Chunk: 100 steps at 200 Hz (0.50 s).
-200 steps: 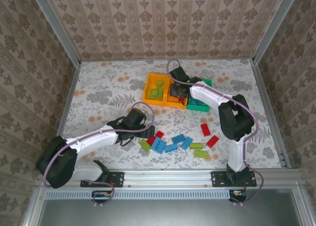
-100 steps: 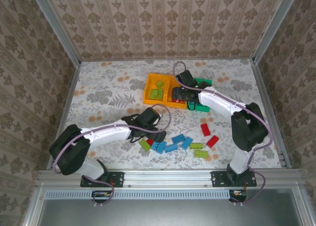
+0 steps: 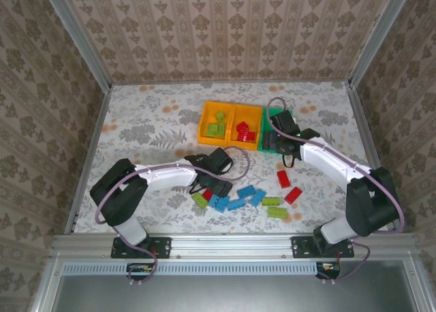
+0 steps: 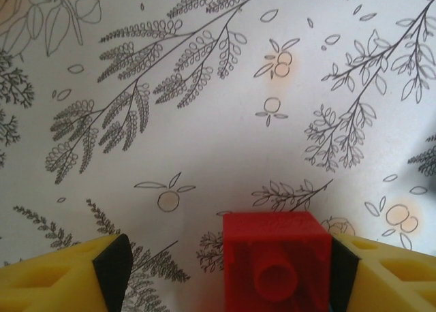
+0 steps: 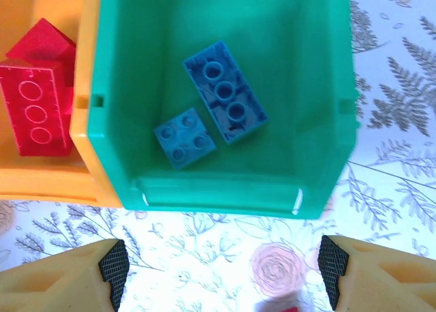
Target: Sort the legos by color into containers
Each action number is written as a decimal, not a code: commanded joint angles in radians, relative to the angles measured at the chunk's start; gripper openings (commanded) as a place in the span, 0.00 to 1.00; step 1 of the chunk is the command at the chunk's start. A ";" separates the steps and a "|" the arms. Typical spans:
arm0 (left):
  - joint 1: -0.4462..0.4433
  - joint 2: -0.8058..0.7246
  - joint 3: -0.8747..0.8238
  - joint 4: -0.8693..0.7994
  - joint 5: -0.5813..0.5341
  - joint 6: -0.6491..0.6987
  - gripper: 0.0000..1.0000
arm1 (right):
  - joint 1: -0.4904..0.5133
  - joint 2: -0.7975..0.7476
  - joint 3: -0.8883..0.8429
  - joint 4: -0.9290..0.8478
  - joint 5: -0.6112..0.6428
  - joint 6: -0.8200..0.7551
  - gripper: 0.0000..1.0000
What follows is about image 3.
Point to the green plastic bin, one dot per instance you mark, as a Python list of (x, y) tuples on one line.
[(265, 119)]

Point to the small red lego brick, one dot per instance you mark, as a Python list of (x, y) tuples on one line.
[(244, 124), (239, 127)]

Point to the small lime green lego brick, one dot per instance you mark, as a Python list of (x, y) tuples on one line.
[(220, 116)]

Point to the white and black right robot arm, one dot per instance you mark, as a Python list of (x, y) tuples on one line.
[(327, 162)]

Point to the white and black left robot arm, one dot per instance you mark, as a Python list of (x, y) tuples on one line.
[(167, 175)]

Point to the floral patterned table cover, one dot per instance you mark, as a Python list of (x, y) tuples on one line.
[(153, 104)]

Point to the grey metal base panel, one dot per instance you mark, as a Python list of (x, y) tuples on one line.
[(221, 295)]

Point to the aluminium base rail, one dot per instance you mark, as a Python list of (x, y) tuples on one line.
[(231, 245)]

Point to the thin aluminium rail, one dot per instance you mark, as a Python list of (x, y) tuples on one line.
[(231, 82)]

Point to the aluminium side rail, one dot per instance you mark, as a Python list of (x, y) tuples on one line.
[(371, 148), (90, 148)]

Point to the aluminium frame post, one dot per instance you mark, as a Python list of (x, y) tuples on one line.
[(378, 36), (78, 39)]

